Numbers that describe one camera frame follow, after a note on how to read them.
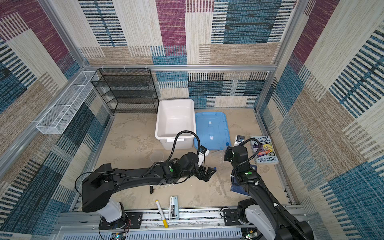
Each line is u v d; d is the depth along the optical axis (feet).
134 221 2.41
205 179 2.26
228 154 2.43
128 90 3.58
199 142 2.13
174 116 3.78
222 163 2.51
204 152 2.27
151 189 2.72
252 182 1.84
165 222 2.39
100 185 1.56
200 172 2.04
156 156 3.14
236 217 2.41
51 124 2.26
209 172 2.30
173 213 2.39
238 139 2.35
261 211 1.95
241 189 2.68
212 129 3.54
